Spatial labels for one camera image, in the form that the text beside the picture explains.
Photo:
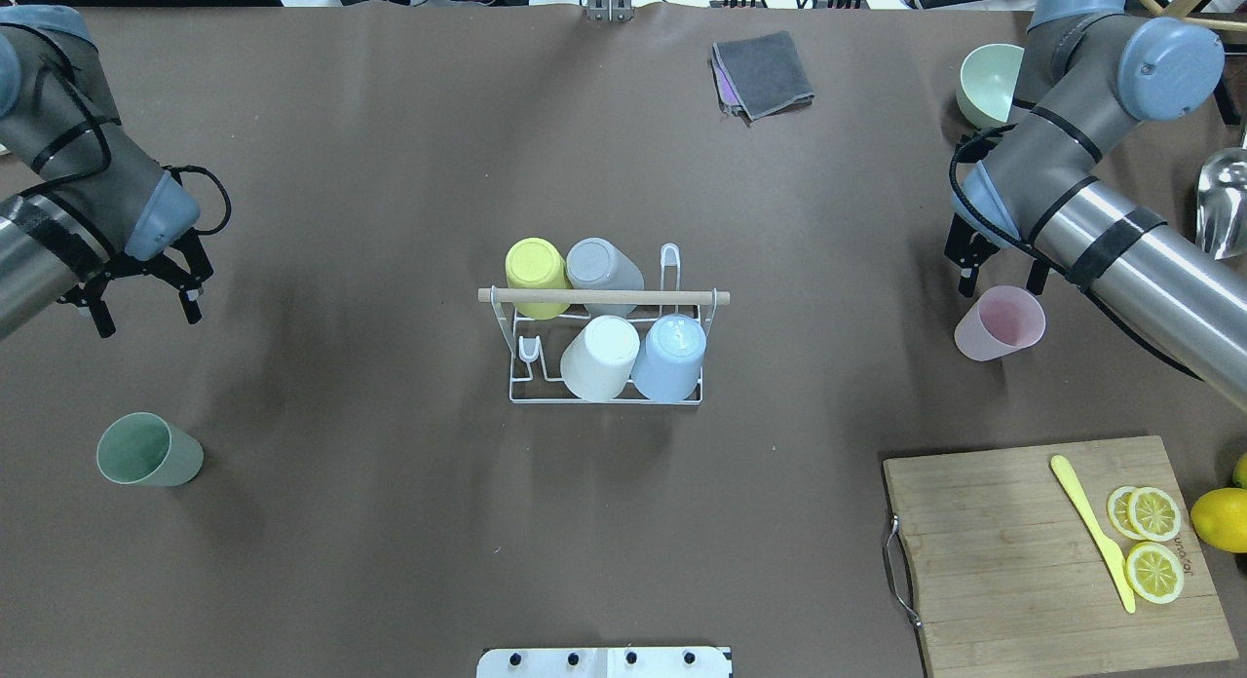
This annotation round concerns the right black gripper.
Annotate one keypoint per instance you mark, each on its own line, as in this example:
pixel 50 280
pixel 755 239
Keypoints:
pixel 965 250

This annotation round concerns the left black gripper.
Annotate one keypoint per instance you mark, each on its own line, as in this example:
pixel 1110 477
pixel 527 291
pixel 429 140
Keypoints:
pixel 137 267

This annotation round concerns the pink plastic cup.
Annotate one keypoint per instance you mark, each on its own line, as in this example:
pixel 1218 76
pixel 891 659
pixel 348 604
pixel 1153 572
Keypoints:
pixel 1004 320

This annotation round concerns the green plastic cup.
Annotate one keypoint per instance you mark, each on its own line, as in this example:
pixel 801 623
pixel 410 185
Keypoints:
pixel 142 448

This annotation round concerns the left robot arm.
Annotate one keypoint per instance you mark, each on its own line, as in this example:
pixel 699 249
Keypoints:
pixel 103 209

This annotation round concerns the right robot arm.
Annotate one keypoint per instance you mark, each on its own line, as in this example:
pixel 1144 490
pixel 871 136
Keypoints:
pixel 1091 74

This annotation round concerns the light blue plastic cup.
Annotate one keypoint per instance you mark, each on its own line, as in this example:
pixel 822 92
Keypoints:
pixel 668 363

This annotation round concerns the yellow plastic cup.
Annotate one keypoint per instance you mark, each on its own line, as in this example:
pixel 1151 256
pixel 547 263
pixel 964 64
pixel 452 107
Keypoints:
pixel 535 264

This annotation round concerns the grey plastic cup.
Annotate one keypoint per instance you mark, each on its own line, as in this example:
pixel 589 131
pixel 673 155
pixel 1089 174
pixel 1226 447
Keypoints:
pixel 594 264

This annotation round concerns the white plastic cup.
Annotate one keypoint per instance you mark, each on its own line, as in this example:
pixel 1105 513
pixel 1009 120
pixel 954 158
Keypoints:
pixel 597 364

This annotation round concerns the yellow plastic knife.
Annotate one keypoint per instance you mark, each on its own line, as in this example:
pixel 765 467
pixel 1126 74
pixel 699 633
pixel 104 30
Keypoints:
pixel 1109 550

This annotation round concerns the light green bowl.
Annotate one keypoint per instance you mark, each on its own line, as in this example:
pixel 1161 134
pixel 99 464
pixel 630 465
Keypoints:
pixel 987 82

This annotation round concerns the metal scoop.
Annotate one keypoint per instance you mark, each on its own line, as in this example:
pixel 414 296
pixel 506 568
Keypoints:
pixel 1221 204

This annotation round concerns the lemon slice upper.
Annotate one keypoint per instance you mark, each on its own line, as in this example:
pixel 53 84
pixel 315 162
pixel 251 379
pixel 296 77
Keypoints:
pixel 1144 513

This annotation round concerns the lemon slice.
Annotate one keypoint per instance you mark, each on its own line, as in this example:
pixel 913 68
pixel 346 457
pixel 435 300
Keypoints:
pixel 1144 513
pixel 1154 572

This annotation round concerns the grey folded cloth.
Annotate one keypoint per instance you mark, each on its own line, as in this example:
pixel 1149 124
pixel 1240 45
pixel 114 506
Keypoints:
pixel 760 76

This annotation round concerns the whole yellow lemon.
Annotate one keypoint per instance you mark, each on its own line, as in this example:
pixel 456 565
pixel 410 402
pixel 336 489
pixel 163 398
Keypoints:
pixel 1219 519

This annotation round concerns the lemon slice lower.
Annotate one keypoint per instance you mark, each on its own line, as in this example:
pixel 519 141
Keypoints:
pixel 1154 572

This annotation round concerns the white wire cup holder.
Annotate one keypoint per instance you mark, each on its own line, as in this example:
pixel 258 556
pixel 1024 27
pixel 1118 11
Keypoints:
pixel 582 326

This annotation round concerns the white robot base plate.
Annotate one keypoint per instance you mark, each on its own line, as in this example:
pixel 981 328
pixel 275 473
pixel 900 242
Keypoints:
pixel 625 661

